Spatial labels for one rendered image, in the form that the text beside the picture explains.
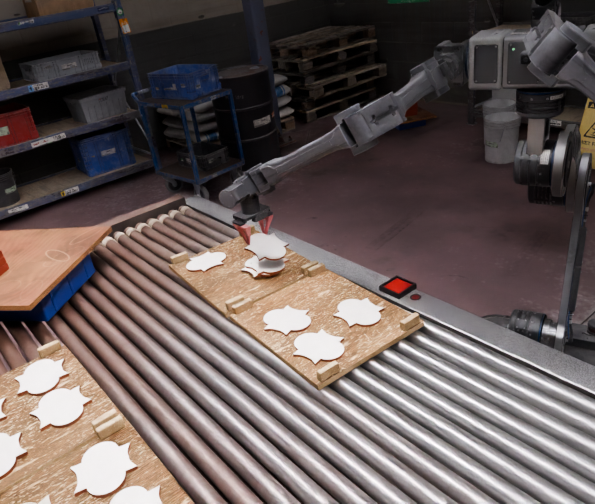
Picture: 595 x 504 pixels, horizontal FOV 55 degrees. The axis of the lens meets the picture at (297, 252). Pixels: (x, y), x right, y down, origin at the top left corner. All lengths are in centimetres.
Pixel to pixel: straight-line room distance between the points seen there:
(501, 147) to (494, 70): 331
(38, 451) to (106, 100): 470
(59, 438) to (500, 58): 152
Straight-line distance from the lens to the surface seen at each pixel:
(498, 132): 508
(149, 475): 126
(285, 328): 152
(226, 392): 141
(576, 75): 130
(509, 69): 183
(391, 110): 140
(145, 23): 669
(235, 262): 190
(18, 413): 156
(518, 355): 146
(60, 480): 134
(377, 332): 148
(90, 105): 577
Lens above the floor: 182
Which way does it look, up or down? 28 degrees down
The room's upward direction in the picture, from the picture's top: 8 degrees counter-clockwise
